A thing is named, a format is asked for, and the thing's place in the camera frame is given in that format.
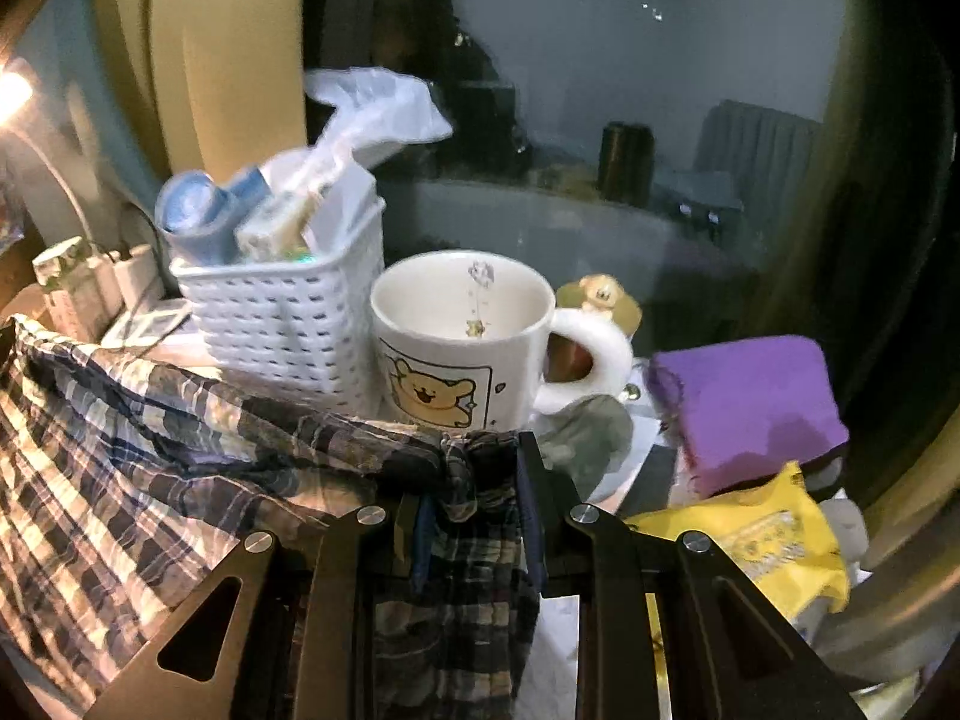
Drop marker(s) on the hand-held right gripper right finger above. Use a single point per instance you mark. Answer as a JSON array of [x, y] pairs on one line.
[[534, 525]]

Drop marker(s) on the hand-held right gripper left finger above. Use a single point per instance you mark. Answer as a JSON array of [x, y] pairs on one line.
[[420, 540]]

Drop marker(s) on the blue plaid pants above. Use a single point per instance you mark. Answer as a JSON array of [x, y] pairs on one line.
[[150, 465]]

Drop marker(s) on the grey crumpled cloth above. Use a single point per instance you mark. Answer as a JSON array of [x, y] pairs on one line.
[[589, 439]]

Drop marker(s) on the white bear print mug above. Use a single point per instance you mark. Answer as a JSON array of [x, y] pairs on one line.
[[465, 337]]

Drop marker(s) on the purple cloth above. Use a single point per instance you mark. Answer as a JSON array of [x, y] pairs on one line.
[[742, 412]]

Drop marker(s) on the bear figurine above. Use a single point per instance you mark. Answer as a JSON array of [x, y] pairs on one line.
[[600, 296]]

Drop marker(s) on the yellow snack packet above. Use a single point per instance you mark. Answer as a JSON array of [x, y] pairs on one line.
[[780, 540]]

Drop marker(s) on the white plastic basket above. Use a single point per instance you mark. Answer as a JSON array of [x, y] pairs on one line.
[[285, 315]]

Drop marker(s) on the small green white box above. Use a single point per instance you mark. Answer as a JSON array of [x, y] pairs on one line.
[[279, 229]]

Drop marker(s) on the dark cylindrical bottle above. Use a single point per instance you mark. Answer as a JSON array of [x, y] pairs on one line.
[[624, 161]]

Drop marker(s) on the blue tube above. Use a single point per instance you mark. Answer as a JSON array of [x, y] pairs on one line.
[[199, 214]]

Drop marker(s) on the clear plastic bag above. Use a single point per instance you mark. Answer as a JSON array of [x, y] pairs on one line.
[[375, 109]]

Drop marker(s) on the yellow curtain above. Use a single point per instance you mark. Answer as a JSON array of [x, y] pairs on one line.
[[195, 52]]

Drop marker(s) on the lit lamp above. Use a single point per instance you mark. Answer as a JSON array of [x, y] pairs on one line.
[[11, 94]]

